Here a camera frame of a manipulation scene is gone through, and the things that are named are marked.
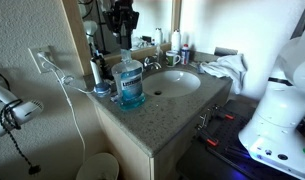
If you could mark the Listerine mouthwash bottle blue liquid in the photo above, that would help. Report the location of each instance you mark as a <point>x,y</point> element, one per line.
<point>128,83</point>

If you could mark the black clamp orange tip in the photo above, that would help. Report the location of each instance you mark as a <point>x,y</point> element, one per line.
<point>223,115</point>
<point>208,140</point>

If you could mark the white oval sink basin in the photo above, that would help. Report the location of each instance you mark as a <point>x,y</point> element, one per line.
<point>172,83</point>

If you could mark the white wall outlet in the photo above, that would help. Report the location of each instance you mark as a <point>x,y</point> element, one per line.
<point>42,59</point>

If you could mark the chrome faucet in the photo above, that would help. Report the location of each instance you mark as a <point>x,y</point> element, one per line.
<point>152,63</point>

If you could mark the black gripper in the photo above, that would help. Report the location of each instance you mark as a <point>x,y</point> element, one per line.
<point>121,13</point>

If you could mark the white spray can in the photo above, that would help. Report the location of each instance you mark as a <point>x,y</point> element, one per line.
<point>175,40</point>

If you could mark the white towel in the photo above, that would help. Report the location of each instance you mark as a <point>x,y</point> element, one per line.
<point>225,68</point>

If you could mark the black mounting board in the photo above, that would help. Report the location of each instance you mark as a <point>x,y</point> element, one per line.
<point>232,146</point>

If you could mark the blue round container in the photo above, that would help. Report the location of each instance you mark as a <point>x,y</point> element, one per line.
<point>102,88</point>

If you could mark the white electric toothbrush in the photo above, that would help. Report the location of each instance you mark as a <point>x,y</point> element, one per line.
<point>95,71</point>

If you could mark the black bottle lid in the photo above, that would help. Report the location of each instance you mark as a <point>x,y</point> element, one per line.
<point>124,41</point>

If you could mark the wooden framed mirror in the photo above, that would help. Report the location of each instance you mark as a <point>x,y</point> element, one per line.
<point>92,30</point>

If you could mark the gray box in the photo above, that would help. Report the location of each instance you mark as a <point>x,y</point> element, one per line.
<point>225,51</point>

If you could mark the white trash can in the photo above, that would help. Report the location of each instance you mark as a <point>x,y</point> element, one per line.
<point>98,166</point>

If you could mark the white hair dryer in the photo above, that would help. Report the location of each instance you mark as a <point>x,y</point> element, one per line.
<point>12,110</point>

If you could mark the green and white mug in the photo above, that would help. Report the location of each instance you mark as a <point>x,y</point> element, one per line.
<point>172,58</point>

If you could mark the white slim bottle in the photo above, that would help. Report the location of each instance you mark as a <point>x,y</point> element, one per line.
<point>158,36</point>

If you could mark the beige vanity cabinet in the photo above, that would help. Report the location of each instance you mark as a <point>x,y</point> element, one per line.
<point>132,150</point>

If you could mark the metal sink drain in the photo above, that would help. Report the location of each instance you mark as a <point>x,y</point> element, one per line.
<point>157,93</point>

